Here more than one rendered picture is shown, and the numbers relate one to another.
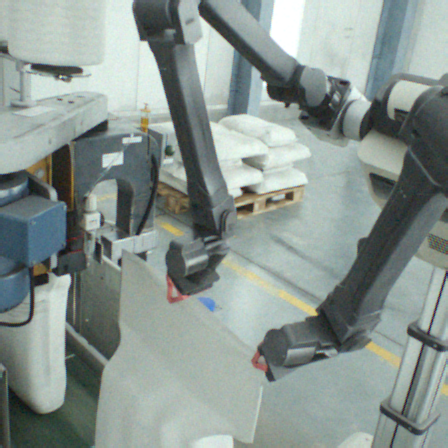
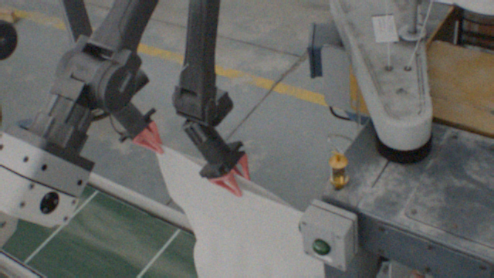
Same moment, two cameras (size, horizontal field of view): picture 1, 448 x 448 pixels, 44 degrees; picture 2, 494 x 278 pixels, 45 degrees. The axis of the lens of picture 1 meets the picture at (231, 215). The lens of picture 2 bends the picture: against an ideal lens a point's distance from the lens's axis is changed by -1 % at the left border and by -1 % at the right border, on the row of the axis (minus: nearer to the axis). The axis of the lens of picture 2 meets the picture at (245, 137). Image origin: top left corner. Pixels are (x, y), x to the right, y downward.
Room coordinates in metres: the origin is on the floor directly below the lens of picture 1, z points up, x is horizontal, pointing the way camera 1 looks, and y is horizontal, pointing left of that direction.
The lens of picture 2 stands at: (1.96, 0.08, 2.04)
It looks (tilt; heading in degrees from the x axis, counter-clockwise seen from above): 42 degrees down; 178
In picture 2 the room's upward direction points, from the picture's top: 11 degrees counter-clockwise
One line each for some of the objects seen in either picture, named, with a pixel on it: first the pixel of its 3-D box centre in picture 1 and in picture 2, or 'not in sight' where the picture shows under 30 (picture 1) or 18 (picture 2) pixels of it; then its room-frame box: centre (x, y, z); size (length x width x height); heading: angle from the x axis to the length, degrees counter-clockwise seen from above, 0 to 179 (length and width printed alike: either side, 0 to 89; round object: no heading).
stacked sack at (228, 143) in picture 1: (224, 145); not in sight; (4.14, 0.13, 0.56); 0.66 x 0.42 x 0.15; 137
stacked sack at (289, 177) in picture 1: (268, 177); not in sight; (4.59, -0.27, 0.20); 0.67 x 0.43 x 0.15; 137
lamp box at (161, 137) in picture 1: (159, 146); (329, 235); (1.39, 0.21, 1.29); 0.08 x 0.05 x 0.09; 47
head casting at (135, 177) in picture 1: (86, 167); (431, 224); (1.36, 0.39, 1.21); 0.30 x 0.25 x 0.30; 47
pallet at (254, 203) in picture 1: (224, 189); not in sight; (4.50, 0.10, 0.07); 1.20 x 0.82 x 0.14; 139
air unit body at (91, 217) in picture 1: (89, 226); not in sight; (1.16, 0.32, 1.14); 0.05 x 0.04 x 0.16; 137
